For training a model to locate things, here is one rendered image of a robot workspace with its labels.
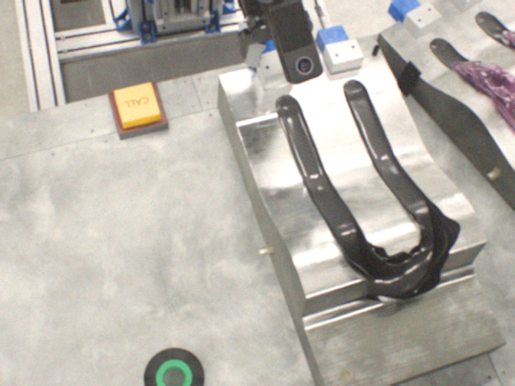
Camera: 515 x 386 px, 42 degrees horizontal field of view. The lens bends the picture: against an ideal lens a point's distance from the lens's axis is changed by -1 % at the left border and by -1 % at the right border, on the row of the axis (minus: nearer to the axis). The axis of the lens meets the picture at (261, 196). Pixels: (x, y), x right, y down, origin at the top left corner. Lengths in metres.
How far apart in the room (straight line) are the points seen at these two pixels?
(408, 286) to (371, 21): 1.48
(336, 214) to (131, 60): 1.09
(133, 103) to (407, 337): 0.54
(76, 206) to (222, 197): 0.22
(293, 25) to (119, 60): 1.10
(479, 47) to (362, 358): 0.57
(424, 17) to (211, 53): 0.86
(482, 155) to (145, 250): 0.54
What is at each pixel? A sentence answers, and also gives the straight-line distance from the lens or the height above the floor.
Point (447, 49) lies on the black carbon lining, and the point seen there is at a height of 0.85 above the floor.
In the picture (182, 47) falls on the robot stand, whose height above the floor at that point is 0.21.
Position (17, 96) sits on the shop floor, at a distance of 2.14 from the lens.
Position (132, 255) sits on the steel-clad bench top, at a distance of 1.01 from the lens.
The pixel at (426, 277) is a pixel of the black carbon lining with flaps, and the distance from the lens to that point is 0.95.
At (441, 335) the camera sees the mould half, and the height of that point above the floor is 0.86.
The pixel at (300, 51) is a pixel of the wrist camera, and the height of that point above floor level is 1.07.
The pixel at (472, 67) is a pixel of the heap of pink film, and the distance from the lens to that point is 1.14.
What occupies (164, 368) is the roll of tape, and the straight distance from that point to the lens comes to 0.93.
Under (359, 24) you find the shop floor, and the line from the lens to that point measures 2.30.
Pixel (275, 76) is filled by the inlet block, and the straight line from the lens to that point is 0.99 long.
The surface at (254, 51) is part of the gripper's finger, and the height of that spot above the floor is 0.99.
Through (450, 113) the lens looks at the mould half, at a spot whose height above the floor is 0.85.
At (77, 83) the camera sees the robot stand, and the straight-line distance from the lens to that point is 1.87.
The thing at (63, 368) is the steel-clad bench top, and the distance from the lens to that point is 0.98.
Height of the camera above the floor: 1.75
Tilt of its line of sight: 65 degrees down
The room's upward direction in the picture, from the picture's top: 11 degrees clockwise
